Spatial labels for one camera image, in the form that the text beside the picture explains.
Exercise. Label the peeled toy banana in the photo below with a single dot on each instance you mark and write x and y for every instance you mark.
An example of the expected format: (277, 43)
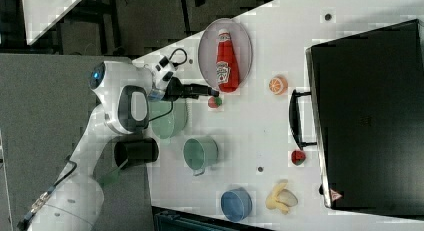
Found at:
(280, 198)

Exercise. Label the red plush ketchup bottle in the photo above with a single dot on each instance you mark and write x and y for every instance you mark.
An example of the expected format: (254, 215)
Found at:
(227, 69)

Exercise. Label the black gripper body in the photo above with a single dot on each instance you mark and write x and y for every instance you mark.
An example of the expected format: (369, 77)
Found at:
(175, 90)

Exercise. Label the blue bowl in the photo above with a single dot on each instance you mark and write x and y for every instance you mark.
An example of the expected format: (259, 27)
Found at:
(236, 204)

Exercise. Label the black oven handle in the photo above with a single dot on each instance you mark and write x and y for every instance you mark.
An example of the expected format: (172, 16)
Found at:
(295, 120)

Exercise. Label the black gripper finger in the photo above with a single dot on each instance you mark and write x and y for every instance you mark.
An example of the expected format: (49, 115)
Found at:
(196, 88)
(197, 96)

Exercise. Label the green mug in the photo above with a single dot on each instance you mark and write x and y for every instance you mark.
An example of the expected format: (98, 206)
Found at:
(200, 153)

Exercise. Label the small strawberry toy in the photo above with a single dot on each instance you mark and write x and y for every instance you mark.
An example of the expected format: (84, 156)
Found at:
(214, 102)

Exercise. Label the large green bowl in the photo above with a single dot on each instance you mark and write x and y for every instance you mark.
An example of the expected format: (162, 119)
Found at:
(168, 119)

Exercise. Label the black cylinder cup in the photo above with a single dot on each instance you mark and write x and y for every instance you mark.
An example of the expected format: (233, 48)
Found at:
(134, 153)

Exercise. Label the red strawberry toy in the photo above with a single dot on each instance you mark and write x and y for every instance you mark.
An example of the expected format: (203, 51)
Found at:
(298, 157)

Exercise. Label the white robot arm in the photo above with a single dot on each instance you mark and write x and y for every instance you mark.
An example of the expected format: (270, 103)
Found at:
(75, 200)

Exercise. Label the grey oval plate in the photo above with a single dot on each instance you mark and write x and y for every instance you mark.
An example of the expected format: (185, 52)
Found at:
(208, 49)

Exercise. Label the orange slice toy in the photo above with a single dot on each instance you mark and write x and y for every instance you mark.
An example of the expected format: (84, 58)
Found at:
(278, 85)

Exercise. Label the white side table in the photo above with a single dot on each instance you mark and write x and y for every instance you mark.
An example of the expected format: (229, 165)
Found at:
(41, 15)

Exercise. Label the green spatula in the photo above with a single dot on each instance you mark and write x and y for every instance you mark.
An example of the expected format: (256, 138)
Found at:
(112, 177)

